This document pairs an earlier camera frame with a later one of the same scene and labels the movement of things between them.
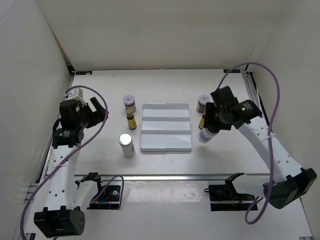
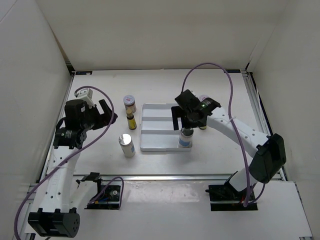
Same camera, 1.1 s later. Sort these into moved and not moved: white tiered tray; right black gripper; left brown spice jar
Moved: right black gripper
Not moved: white tiered tray; left brown spice jar
